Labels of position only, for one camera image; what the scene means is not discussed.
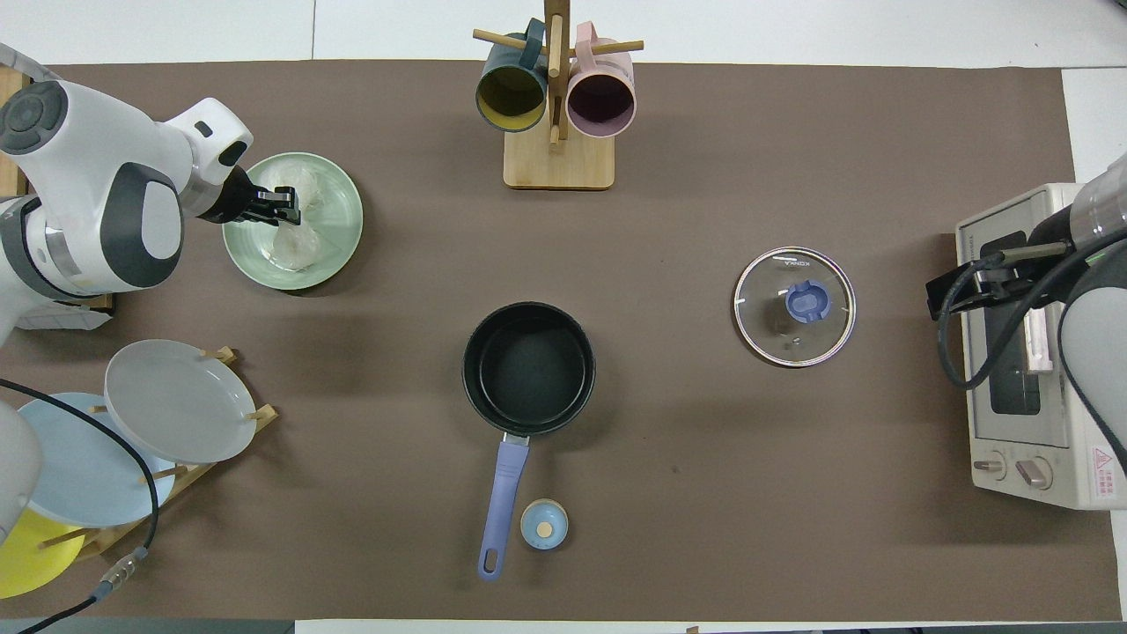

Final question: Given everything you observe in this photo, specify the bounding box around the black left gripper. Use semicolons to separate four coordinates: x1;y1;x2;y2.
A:
210;166;302;227

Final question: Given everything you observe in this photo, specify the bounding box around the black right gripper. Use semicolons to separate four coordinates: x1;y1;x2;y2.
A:
926;208;1112;323

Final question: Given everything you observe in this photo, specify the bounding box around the glass lid with purple knob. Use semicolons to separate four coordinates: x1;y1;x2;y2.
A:
733;247;857;368

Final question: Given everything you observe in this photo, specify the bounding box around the green round plate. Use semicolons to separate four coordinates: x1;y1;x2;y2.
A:
222;152;364;291

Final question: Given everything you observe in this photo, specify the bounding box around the grey round plate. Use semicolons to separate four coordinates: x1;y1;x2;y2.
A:
104;340;258;465

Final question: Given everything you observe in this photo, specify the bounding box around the light blue round plate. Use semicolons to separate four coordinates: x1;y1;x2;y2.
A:
18;393;177;527

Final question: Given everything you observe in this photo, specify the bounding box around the wooden plate rack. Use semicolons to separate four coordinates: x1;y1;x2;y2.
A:
40;346;279;561

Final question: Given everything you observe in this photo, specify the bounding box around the yellow round plate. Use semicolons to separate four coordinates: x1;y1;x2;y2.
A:
0;509;86;600

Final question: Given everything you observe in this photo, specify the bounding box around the beige toaster oven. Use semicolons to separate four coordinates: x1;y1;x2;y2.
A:
955;183;1127;511

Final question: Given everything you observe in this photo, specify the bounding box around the dark green mug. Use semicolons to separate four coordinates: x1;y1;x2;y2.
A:
475;19;549;133

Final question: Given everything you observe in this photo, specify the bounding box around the wooden mug tree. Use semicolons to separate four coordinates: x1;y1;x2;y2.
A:
473;0;645;191

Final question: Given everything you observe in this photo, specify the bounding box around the brown table mat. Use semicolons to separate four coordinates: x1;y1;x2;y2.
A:
0;60;1121;622

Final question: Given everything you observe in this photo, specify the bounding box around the pink mug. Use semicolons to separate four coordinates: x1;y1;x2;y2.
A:
566;22;637;139

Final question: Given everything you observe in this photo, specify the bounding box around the small light blue round jar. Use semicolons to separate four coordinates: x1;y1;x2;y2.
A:
520;498;569;551

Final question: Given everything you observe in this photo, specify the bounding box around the pale toaster door handle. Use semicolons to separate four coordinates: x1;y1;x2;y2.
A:
1024;302;1056;376

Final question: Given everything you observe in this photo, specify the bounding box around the wooden shelf frame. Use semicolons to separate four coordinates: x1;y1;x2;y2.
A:
0;69;27;196

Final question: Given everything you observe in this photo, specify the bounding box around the black pot with purple handle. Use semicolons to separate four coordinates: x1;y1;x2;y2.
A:
462;302;597;581

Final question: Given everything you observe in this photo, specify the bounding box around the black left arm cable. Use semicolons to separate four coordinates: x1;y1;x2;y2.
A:
0;379;160;634

